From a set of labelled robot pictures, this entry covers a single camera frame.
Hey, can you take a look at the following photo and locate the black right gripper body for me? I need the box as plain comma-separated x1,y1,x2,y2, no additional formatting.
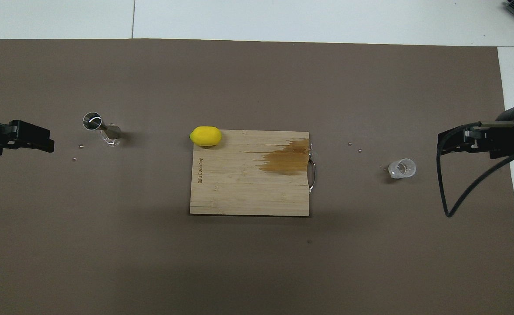
479,104,514,160

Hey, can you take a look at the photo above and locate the clear plastic cup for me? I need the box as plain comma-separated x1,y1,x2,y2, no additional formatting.
387,158,416,179

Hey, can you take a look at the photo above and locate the steel double jigger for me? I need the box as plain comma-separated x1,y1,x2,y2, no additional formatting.
82,112,122,141

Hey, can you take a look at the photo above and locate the brown table mat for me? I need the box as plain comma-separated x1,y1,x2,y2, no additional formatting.
0,38,514,315

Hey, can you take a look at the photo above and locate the yellow lemon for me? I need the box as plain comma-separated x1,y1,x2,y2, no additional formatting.
190,126,222,147

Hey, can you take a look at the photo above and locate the bamboo cutting board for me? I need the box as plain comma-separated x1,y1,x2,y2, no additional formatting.
190,129,317,217

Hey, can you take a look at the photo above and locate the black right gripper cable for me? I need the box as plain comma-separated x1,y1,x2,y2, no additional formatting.
436,122,514,218

